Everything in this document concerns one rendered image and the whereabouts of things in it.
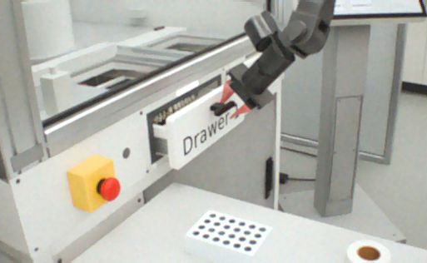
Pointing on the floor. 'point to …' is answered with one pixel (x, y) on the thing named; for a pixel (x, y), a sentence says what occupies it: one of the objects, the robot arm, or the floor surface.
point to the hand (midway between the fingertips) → (227, 109)
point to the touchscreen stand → (342, 142)
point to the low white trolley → (401, 254)
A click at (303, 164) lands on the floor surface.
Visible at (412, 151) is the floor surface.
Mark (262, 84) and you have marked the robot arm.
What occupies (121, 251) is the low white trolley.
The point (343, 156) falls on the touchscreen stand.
